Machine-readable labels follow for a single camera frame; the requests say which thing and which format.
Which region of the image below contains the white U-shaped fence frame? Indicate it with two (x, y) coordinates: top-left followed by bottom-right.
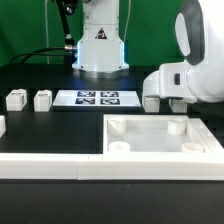
(0, 113), (224, 180)

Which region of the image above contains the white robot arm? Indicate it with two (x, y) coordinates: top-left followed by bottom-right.
(73, 0), (224, 103)

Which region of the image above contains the white thin cable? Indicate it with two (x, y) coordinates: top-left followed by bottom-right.
(44, 0), (50, 65)

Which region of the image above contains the black cable bundle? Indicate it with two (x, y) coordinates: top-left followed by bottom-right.
(8, 0), (79, 65)

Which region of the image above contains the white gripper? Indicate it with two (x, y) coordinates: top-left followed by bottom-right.
(142, 62), (197, 103)

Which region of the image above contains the white square table top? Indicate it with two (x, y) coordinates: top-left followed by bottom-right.
(103, 115), (224, 155)

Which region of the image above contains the white marker sheet with tags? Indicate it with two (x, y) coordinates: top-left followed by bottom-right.
(53, 90), (141, 107)

